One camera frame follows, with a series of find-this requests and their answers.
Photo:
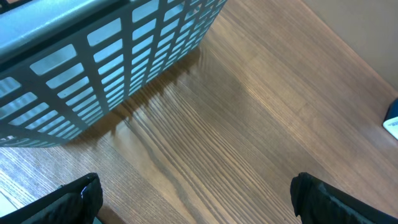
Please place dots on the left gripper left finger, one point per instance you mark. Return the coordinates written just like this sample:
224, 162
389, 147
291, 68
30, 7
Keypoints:
76, 202

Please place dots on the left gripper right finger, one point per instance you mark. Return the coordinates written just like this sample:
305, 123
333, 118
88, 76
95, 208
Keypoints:
316, 201

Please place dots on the white barcode scanner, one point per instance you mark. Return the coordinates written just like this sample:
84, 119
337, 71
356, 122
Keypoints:
391, 120

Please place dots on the grey plastic mesh basket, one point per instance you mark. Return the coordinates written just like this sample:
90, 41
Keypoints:
66, 64

